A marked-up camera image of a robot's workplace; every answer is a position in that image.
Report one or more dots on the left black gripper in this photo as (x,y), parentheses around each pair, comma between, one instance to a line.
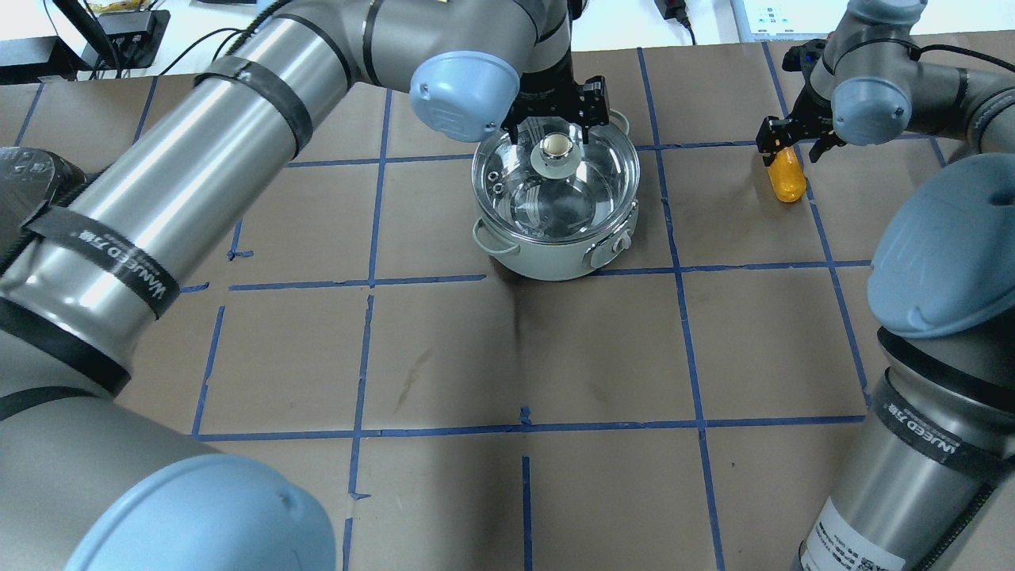
(547,93)

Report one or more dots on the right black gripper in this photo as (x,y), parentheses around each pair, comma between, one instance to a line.
(802,121)

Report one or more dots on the yellow corn cob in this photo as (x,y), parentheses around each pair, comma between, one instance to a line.
(788,181)

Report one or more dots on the glass pot lid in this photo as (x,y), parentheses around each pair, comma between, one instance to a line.
(550,188)

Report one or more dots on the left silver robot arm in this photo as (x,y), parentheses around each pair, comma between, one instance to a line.
(89,485)

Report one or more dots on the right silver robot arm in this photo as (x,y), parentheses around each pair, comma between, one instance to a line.
(938,438)

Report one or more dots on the pale green electric pot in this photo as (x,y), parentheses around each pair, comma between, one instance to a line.
(559,261)

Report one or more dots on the black power adapter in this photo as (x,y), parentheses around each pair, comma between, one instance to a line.
(674,10)

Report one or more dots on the black rice cooker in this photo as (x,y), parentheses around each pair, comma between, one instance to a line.
(30,179)

